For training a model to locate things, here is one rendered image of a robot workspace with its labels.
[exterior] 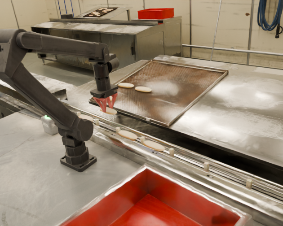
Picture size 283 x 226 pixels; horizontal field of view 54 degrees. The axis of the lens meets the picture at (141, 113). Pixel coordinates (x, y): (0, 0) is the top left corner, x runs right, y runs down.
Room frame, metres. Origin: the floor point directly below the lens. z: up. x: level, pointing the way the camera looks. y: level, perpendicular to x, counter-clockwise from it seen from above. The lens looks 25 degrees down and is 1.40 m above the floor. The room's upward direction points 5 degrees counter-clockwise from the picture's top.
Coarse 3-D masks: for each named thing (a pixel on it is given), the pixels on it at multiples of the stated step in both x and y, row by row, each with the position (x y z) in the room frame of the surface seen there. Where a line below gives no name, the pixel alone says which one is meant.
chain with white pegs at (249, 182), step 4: (96, 120) 1.11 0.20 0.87; (108, 128) 1.07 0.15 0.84; (116, 128) 1.01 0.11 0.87; (116, 132) 1.02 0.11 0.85; (136, 140) 0.95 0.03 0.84; (144, 140) 0.92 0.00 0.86; (172, 148) 0.82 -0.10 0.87; (172, 152) 0.81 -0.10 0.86; (176, 156) 0.81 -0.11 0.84; (184, 160) 0.79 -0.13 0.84; (204, 164) 0.72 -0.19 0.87; (208, 164) 0.72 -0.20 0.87; (204, 168) 0.72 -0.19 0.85; (208, 168) 0.72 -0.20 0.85; (212, 172) 0.71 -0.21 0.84; (224, 176) 0.68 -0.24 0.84; (232, 180) 0.66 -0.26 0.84; (248, 180) 0.62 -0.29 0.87; (248, 184) 0.62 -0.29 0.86; (252, 188) 0.62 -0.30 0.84; (272, 196) 0.58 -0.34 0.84; (280, 200) 0.56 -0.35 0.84
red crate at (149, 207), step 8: (144, 200) 0.63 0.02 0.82; (152, 200) 0.62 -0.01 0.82; (136, 208) 0.60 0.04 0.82; (144, 208) 0.60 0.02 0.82; (152, 208) 0.59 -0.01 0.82; (160, 208) 0.59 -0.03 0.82; (168, 208) 0.59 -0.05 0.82; (120, 216) 0.57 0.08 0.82; (128, 216) 0.57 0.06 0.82; (136, 216) 0.57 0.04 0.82; (144, 216) 0.57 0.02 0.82; (152, 216) 0.56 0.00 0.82; (160, 216) 0.56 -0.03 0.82; (168, 216) 0.56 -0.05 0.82; (176, 216) 0.56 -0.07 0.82; (184, 216) 0.55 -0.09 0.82; (112, 224) 0.55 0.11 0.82; (120, 224) 0.55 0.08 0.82; (128, 224) 0.54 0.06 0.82; (136, 224) 0.54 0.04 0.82; (144, 224) 0.54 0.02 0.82; (152, 224) 0.54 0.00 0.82; (160, 224) 0.53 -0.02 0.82; (168, 224) 0.53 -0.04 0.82; (176, 224) 0.53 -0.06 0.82; (184, 224) 0.53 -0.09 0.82; (192, 224) 0.52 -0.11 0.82; (200, 224) 0.52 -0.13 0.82
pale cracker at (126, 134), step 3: (120, 132) 1.00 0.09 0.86; (123, 132) 0.99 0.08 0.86; (126, 132) 0.99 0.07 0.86; (129, 132) 0.99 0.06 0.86; (123, 135) 0.97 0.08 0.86; (126, 135) 0.96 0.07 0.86; (129, 135) 0.96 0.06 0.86; (132, 135) 0.96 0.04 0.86; (135, 135) 0.96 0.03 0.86; (129, 138) 0.95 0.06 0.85; (132, 138) 0.94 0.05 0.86; (135, 138) 0.94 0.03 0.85
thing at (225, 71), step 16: (144, 64) 1.60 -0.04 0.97; (160, 64) 1.57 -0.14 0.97; (176, 64) 1.52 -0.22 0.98; (128, 80) 1.45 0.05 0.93; (160, 80) 1.37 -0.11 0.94; (176, 80) 1.33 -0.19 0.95; (208, 80) 1.26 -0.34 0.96; (128, 96) 1.26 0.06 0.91; (176, 96) 1.17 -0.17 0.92; (192, 96) 1.14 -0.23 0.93; (128, 112) 1.10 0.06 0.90; (176, 112) 1.04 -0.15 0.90
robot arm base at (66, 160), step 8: (80, 144) 0.86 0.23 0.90; (72, 152) 0.84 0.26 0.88; (80, 152) 0.84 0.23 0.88; (88, 152) 0.89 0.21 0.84; (64, 160) 0.86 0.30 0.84; (72, 160) 0.83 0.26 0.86; (80, 160) 0.83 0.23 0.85; (88, 160) 0.85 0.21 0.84; (96, 160) 0.86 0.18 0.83; (72, 168) 0.82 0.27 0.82; (80, 168) 0.80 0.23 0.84
